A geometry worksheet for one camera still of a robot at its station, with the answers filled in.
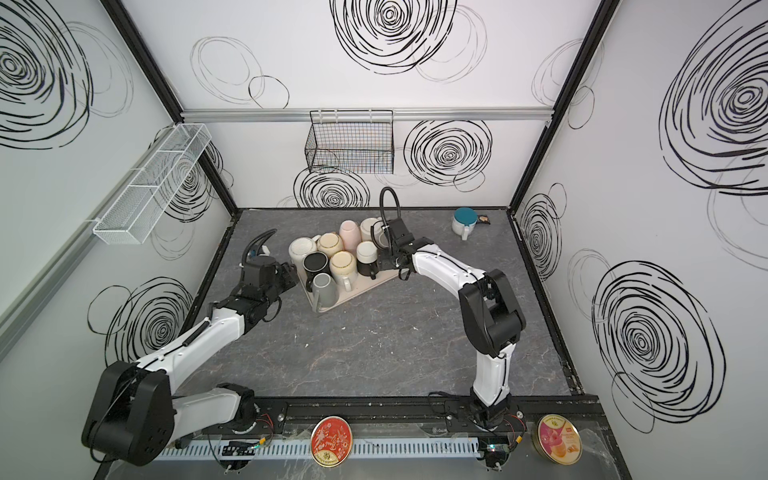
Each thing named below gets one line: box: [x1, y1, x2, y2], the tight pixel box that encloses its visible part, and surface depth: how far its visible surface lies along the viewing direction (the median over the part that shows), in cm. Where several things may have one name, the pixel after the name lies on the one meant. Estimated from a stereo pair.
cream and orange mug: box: [317, 232, 344, 257], surface depth 101 cm
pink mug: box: [339, 220, 361, 255], surface depth 104 cm
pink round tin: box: [531, 414, 583, 466], surface depth 69 cm
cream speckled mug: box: [329, 250, 357, 292], surface depth 96 cm
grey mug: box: [312, 272, 339, 313], surface depth 90 cm
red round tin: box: [310, 415, 353, 468], surface depth 69 cm
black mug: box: [302, 251, 332, 292], surface depth 95 cm
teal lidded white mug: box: [452, 207, 478, 241], surface depth 111 cm
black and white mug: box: [356, 240, 379, 280], surface depth 98 cm
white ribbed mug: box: [288, 235, 321, 278], surface depth 99 cm
